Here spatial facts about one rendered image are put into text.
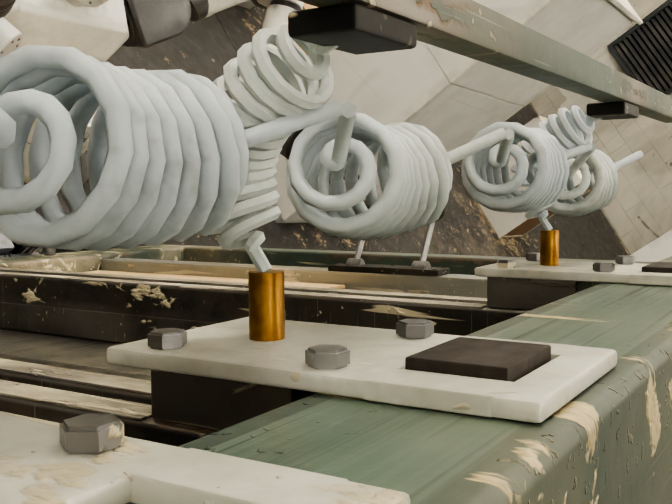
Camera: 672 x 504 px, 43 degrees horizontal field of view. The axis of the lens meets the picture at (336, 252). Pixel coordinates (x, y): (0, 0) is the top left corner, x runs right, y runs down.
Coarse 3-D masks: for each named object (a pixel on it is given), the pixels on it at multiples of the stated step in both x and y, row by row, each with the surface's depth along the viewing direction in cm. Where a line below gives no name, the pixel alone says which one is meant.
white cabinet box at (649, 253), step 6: (666, 234) 445; (654, 240) 448; (660, 240) 447; (666, 240) 445; (648, 246) 450; (654, 246) 448; (660, 246) 447; (666, 246) 445; (636, 252) 454; (642, 252) 452; (648, 252) 450; (654, 252) 448; (660, 252) 447; (666, 252) 445; (636, 258) 454; (642, 258) 452; (648, 258) 450; (654, 258) 449; (660, 258) 447
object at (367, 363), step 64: (256, 64) 33; (320, 64) 34; (256, 192) 36; (256, 256) 37; (256, 320) 37; (0, 384) 45; (64, 384) 46; (128, 384) 45; (192, 384) 37; (256, 384) 35; (320, 384) 30; (384, 384) 29; (448, 384) 28; (512, 384) 28; (576, 384) 29
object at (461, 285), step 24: (120, 264) 165; (144, 264) 161; (168, 264) 158; (192, 264) 155; (216, 264) 154; (240, 264) 154; (360, 288) 137; (384, 288) 134; (408, 288) 132; (432, 288) 130; (456, 288) 128; (480, 288) 126
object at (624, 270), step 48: (528, 144) 71; (576, 144) 68; (0, 288) 107; (48, 288) 102; (96, 288) 98; (144, 288) 94; (192, 288) 90; (240, 288) 88; (288, 288) 88; (528, 288) 71; (576, 288) 69; (96, 336) 98; (144, 336) 94
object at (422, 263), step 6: (444, 210) 136; (432, 222) 136; (432, 228) 136; (426, 234) 135; (426, 240) 135; (426, 246) 134; (426, 252) 134; (420, 258) 134; (414, 264) 133; (420, 264) 132; (426, 264) 132
